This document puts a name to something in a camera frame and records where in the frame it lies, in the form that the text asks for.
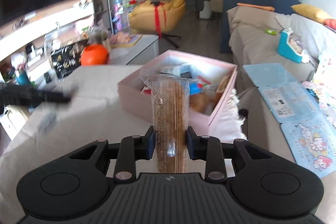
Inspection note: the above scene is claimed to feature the clear snack packet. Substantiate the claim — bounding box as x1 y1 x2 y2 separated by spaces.
37 104 59 135

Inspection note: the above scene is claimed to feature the long corn-shaped bread packet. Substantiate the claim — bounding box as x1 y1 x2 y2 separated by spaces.
139 69 190 173

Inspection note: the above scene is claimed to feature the blue white snack bag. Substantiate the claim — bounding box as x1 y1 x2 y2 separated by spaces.
159 63 212 95

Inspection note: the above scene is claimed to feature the round bread packet with barcode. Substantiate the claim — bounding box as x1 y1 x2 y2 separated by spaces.
189 73 231 114

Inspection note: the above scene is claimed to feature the teal water bottle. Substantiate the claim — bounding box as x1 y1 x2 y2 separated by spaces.
15 69 31 86

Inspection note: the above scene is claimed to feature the white tablecloth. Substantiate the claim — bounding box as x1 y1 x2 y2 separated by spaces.
1 65 150 223

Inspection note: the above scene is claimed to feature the black plum snack bag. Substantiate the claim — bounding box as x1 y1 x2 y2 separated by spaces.
50 39 88 79

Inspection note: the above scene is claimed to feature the light blue cartoon mat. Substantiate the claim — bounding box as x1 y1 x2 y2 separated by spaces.
243 63 335 178

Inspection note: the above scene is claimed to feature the glass jar with lid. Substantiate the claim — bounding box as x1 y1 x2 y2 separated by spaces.
44 25 77 61

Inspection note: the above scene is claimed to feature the orange pumpkin bucket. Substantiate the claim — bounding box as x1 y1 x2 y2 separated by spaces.
80 44 109 66

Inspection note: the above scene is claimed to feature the pink plush toy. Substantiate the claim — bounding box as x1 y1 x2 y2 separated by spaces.
109 32 133 44

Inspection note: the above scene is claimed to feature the pink cardboard box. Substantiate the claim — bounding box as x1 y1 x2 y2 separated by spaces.
117 50 237 131

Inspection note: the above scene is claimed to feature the teal toy box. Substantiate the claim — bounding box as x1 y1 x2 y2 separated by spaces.
277 28 310 64

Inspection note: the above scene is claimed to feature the beige covered sofa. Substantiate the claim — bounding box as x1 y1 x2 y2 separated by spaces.
227 6 335 82

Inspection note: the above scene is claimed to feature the yellow beanbag chair red ribbon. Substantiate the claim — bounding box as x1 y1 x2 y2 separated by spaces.
129 0 186 35

